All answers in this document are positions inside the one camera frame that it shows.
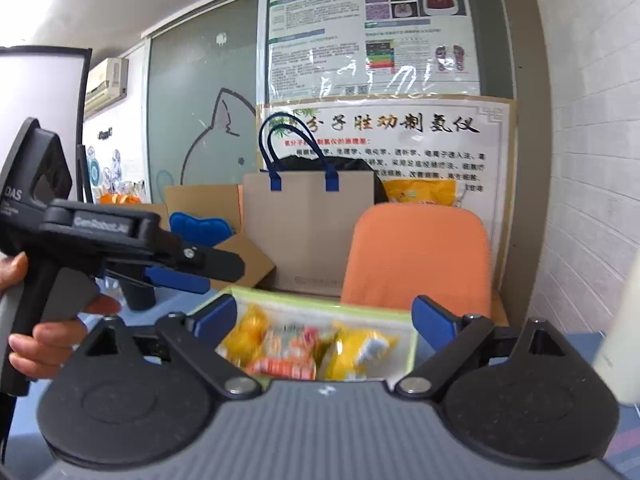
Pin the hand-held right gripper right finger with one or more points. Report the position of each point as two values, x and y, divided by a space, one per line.
432 322

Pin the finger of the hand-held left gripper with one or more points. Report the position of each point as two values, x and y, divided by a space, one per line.
185 282
215 262

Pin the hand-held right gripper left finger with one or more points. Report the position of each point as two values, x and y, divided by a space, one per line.
217 317

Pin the light green cardboard box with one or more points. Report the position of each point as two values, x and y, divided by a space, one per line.
320 310

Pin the person's left hand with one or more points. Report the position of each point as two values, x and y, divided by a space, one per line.
50 345

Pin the blue striped tablecloth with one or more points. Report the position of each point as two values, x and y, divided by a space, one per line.
170 302

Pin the yellow snack packet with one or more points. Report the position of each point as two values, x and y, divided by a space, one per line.
245 335
355 352

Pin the brown cardboard box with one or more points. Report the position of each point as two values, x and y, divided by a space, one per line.
250 260

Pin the blue plastic item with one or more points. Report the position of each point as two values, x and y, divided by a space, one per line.
200 227

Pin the orange chair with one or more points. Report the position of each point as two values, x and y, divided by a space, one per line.
415 260

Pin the red white snack packet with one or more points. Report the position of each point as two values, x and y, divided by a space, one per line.
285 355

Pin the yellow plastic bag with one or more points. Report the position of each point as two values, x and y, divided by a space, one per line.
420 192

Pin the black bag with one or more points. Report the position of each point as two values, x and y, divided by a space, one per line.
310 164

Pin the white air conditioner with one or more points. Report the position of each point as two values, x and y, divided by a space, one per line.
105 85

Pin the white thermos jug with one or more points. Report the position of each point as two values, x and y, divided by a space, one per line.
622 335

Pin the frosted glass partition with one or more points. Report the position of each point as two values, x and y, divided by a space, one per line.
200 60

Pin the colourful wall decals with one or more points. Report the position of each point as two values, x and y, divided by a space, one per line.
112 167

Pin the white board black frame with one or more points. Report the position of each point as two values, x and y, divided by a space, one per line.
35 90

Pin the green white wall poster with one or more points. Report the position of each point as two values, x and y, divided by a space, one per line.
310 20

